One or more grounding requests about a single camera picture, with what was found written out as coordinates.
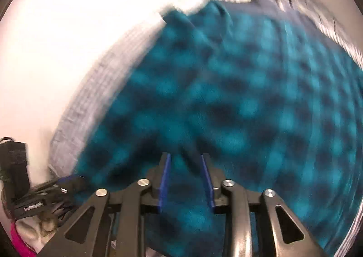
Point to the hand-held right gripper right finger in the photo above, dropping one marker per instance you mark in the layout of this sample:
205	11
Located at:
207	183

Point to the pink cloth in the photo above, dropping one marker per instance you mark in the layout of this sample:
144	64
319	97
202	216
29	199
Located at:
21	242

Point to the white and grey fluffy cloth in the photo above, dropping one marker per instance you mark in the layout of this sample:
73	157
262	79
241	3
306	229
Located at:
32	231

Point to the grey striped bed cover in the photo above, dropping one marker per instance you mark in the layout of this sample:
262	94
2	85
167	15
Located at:
93	89

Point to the teal plaid fleece jacket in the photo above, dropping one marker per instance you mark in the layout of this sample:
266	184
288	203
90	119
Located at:
227	89

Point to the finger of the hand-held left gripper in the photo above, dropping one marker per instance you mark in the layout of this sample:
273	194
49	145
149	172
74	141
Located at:
68	184

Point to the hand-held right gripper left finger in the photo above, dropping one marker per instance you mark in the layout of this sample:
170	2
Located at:
165	183

